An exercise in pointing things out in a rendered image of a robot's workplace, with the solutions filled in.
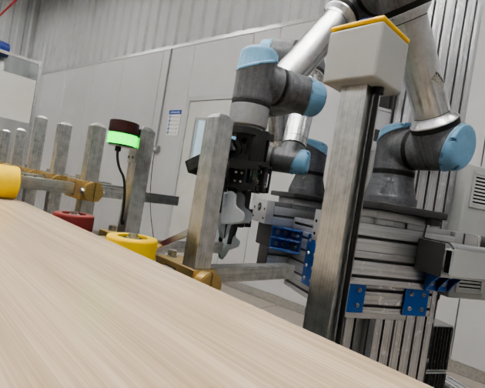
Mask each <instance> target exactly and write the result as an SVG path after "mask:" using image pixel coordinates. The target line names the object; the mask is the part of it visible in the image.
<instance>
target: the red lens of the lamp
mask: <svg viewBox="0 0 485 388"><path fill-rule="evenodd" d="M109 130H117V131H122V132H128V133H132V134H135V135H137V136H138V134H139V125H138V124H136V123H134V122H128V121H124V120H119V119H110V121H109Z"/></svg>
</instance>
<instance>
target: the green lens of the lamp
mask: <svg viewBox="0 0 485 388"><path fill-rule="evenodd" d="M137 139H138V137H137V136H134V135H130V134H126V133H122V132H112V131H108V135H107V140H106V142H115V143H120V144H124V145H128V146H134V147H135V148H136V144H137Z"/></svg>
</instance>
